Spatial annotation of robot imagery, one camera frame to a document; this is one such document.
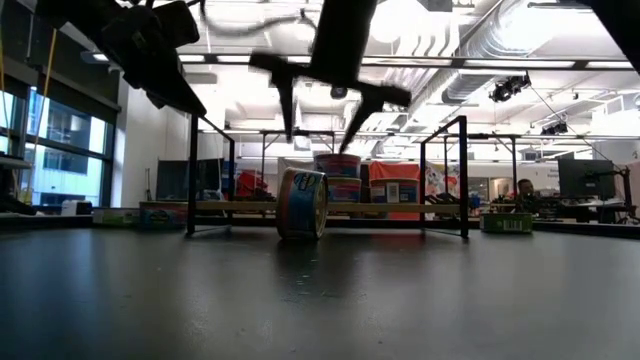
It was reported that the wooden cutting board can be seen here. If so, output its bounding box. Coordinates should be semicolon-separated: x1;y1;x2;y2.
185;113;471;240

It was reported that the red object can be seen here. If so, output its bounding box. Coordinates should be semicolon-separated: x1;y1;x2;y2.
237;170;269;197

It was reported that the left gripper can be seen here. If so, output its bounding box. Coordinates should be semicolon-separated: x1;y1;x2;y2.
248;0;414;154

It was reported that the orange partition panel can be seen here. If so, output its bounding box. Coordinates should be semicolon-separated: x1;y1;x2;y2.
368;160;424;221

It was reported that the long ceiling light bar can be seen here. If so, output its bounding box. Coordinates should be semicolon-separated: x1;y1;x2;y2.
177;53;636;70

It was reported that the white box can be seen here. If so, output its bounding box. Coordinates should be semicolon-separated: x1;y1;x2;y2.
60;199;94;217

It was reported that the white hanging sheet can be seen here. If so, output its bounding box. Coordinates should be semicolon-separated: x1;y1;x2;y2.
277;157;317;175

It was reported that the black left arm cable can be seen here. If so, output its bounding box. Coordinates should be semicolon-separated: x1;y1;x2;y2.
197;0;324;40

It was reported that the black metal rig frame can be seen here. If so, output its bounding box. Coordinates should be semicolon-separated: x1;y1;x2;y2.
442;132;522;202
258;129;337;202

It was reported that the black monitor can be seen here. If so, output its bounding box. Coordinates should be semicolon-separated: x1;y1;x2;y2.
557;158;617;202
156;158;225;202

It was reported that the dark-green can gold lid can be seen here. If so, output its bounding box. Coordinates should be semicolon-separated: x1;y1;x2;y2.
479;212;534;235

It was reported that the silver ventilation duct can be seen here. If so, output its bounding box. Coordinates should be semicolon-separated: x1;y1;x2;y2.
414;0;556;104

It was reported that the large window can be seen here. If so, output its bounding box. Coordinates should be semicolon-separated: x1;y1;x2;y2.
0;87;121;207

